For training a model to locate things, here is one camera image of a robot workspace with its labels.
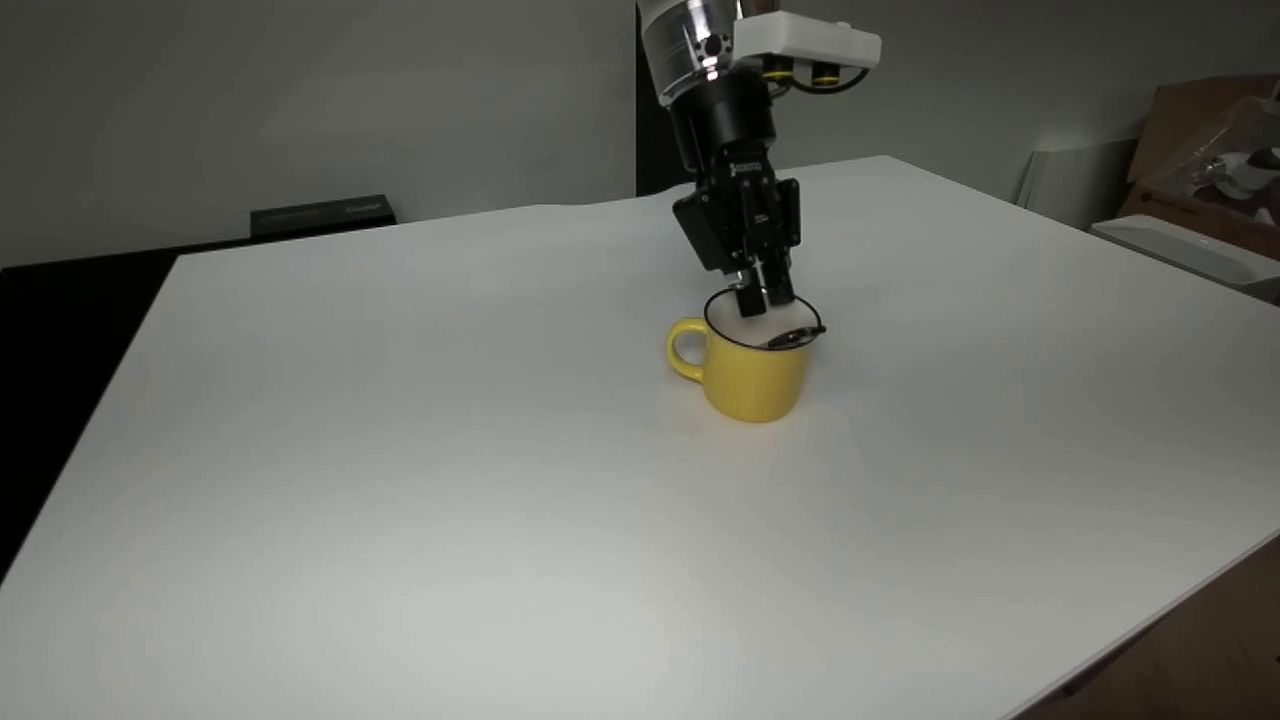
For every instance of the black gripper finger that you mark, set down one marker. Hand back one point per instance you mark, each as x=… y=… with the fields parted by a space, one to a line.
x=748 y=293
x=779 y=277

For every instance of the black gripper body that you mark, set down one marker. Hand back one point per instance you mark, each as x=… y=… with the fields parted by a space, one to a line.
x=739 y=210

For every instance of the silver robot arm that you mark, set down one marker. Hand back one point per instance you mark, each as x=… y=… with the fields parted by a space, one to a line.
x=689 y=40

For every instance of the yellow ceramic mug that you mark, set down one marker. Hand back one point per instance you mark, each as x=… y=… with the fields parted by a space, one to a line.
x=747 y=367

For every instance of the white container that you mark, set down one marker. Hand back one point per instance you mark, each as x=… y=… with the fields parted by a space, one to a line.
x=1079 y=176

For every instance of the cardboard box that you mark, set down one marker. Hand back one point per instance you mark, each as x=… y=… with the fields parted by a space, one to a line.
x=1195 y=155

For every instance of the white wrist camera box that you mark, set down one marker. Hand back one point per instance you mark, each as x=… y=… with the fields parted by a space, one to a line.
x=804 y=55

